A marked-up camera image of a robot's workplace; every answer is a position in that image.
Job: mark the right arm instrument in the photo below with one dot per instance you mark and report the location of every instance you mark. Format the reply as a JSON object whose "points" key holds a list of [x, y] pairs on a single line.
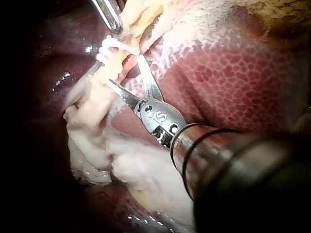
{"points": [[162, 119]]}

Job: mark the white clip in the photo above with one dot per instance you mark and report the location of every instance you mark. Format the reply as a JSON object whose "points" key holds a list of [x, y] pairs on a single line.
{"points": [[109, 40], [103, 50], [99, 57]]}

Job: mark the pale fatty tissue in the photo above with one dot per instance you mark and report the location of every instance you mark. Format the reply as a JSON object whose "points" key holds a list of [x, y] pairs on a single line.
{"points": [[277, 12], [121, 160]]}

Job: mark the dark right arm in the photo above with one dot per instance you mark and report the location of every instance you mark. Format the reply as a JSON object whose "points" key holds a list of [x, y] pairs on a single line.
{"points": [[262, 194]]}

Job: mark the dark red liver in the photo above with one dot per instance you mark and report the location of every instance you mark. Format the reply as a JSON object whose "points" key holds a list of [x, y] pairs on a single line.
{"points": [[230, 80]]}

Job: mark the left arm instrument jaw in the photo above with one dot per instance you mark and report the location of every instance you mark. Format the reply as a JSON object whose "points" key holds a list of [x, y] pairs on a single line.
{"points": [[109, 14]]}

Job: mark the right arm instrument jaw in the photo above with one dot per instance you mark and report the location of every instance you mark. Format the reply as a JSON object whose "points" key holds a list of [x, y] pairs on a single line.
{"points": [[149, 82], [126, 95]]}

